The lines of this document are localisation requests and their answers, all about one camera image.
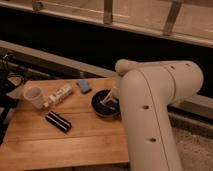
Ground white rectangular box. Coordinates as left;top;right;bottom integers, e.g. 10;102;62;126
44;84;72;108

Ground black ceramic bowl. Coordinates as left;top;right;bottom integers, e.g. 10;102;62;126
91;89;120;118

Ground black tripod stand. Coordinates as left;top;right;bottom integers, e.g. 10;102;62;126
0;52;25;145

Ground black rectangular case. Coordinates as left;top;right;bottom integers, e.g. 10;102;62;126
45;111;72;133

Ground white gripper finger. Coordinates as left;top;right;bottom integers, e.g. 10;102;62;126
102;92;113;104

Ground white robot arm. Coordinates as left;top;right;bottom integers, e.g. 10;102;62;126
112;59;203;171

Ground blue sponge block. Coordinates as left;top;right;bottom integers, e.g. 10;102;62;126
77;79;91;94

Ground translucent plastic cup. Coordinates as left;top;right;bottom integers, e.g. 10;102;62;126
23;87;44;109

